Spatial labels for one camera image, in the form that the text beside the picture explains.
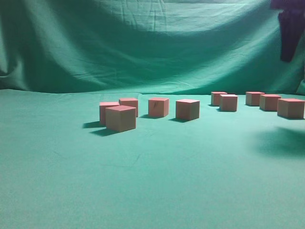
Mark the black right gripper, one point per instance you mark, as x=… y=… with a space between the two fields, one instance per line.
x=292 y=10

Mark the right-column cube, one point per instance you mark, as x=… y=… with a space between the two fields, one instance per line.
x=253 y=98
x=269 y=102
x=291 y=108

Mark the left-column cube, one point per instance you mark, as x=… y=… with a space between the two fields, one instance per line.
x=228 y=102
x=120 y=118
x=215 y=98
x=102 y=107

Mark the pink wooden cube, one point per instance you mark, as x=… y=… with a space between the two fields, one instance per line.
x=132 y=102
x=158 y=107

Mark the green cloth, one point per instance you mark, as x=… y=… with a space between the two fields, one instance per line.
x=61 y=169

